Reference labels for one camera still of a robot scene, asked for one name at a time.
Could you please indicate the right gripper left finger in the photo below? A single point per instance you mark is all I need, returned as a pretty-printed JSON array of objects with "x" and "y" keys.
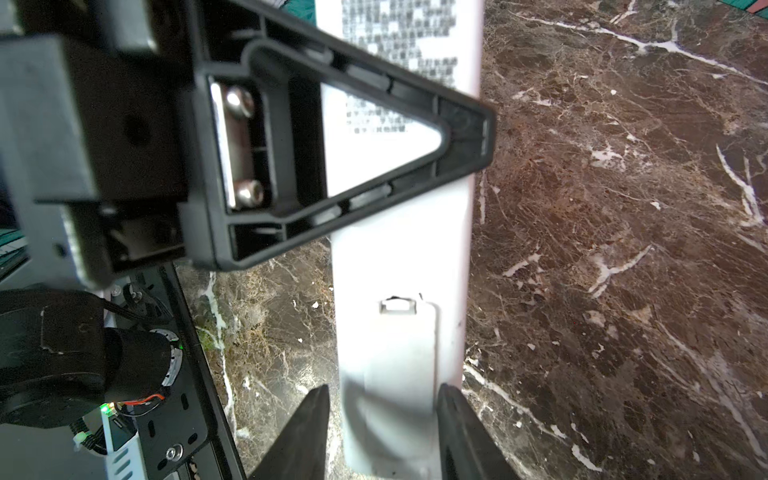
[{"x": 299, "y": 451}]

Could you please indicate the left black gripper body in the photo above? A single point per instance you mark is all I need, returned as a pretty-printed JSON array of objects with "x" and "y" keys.
[{"x": 92, "y": 166}]

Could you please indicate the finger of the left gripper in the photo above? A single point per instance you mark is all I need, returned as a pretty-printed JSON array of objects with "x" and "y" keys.
[{"x": 360, "y": 144}]

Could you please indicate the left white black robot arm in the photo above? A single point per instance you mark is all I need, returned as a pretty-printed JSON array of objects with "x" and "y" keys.
[{"x": 58, "y": 359}]

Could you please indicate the white remote control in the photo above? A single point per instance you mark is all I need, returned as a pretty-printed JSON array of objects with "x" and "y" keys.
[{"x": 419, "y": 249}]

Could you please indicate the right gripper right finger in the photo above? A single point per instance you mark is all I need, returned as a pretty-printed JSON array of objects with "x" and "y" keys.
[{"x": 467, "y": 450}]

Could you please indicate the black front mounting rail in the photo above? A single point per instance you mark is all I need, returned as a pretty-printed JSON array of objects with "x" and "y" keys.
[{"x": 184, "y": 434}]

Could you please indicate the white remote battery cover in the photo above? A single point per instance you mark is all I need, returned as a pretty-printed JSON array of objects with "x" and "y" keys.
[{"x": 387, "y": 359}]

